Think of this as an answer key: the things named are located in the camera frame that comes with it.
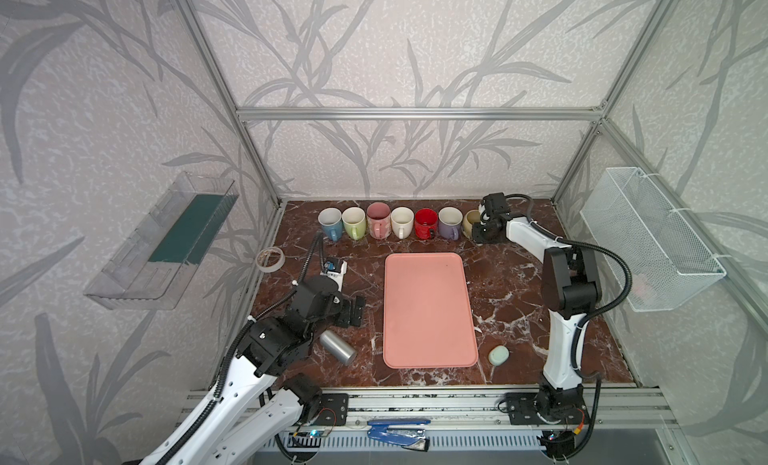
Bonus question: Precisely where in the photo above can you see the beige ceramic teapot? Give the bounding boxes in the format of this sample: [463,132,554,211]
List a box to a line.
[462,209,482,242]

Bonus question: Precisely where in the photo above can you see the purple mug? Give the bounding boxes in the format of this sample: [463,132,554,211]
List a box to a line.
[438,207,463,241]

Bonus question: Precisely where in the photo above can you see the red mug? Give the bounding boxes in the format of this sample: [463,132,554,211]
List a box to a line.
[414,208,439,240]

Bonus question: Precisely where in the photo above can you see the white mug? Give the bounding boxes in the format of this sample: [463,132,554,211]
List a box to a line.
[390,207,415,240]

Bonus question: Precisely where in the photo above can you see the light green mug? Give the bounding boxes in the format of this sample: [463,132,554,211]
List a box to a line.
[342,207,367,241]

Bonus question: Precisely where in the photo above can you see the blue flower mug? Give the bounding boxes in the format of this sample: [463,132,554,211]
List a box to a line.
[318,207,344,243]

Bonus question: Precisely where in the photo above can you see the pink mug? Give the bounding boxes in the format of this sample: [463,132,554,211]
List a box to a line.
[366,202,391,240]

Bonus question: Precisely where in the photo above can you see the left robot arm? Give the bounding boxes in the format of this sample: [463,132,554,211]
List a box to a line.
[142,233,365,464]

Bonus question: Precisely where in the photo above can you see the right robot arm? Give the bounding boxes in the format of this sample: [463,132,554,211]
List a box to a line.
[472,192,633,424]

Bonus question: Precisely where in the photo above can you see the silver spray bottle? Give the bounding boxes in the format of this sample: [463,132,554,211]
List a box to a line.
[319,329,357,366]

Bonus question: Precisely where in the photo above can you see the pink plastic tray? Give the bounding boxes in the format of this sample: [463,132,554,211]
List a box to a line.
[383,252,478,369]

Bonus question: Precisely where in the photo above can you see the white tape roll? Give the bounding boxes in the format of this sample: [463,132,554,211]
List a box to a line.
[256,247,286,274]

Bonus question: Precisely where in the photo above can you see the blue stapler tool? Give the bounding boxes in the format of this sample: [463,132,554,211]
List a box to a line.
[367,418,431,452]

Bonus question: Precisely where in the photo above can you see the pale green soap bar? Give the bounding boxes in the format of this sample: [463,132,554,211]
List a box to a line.
[488,345,510,367]

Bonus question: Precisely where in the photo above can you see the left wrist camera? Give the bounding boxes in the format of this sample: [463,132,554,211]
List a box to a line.
[322,257,348,292]

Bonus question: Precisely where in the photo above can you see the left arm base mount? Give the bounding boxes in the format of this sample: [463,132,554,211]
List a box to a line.
[301,393,350,427]

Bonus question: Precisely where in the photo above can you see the horizontal aluminium frame bar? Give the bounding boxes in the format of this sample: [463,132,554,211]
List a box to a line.
[236,107,602,122]

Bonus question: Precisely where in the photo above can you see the white wire basket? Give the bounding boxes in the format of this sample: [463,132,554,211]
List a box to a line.
[581,167,727,313]

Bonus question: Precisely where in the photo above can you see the clear plastic wall shelf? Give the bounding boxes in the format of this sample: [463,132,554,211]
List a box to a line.
[84,172,239,311]

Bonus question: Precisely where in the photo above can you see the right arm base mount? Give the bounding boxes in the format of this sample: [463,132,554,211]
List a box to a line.
[498,392,588,426]

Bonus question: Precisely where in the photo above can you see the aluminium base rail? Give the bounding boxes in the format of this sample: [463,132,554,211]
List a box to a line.
[323,383,680,431]

